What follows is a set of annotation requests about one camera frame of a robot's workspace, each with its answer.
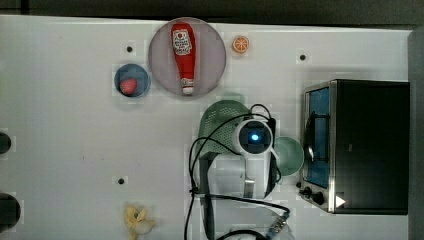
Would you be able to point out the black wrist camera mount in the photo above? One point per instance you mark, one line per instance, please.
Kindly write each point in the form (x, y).
(270, 126)

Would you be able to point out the light green mug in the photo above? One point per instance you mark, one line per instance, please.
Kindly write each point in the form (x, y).
(290, 156)

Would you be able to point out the green oval plastic strainer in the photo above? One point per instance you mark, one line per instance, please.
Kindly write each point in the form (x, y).
(219, 122)

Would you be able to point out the yellow peeled banana toy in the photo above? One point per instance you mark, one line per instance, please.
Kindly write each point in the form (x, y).
(137, 222)

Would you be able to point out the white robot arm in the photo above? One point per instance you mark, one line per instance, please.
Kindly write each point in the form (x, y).
(234, 175)

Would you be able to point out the grey round plate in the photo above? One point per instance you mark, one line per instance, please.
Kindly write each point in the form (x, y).
(210, 57)

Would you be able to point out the blue bowl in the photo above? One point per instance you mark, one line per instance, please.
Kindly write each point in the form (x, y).
(133, 71)

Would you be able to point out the orange slice toy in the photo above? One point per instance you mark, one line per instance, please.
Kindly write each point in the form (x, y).
(240, 44)

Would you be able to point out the red ketchup bottle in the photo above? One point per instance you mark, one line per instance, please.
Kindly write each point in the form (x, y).
(184, 48)

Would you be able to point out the red toy strawberry in bowl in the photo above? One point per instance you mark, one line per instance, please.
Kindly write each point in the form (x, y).
(128, 86)

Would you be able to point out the black round cylinder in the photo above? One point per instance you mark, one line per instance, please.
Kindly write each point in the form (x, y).
(10, 211)
(5, 143)

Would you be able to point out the black silver toaster oven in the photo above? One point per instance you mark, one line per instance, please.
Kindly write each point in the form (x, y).
(356, 147)

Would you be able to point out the black round cylinder lower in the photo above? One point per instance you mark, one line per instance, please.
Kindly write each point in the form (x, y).
(10, 211)

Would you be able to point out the black round cylinder upper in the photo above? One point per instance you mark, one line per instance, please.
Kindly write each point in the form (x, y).
(5, 143)

